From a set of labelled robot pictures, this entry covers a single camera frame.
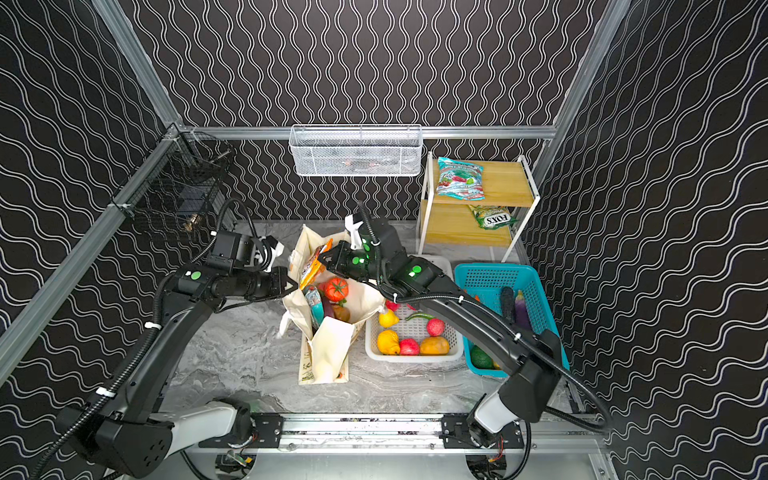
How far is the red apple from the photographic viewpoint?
0.83 meters

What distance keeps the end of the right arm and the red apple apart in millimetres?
313

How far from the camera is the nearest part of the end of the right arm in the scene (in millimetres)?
524

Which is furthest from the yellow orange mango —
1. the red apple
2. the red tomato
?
the red tomato
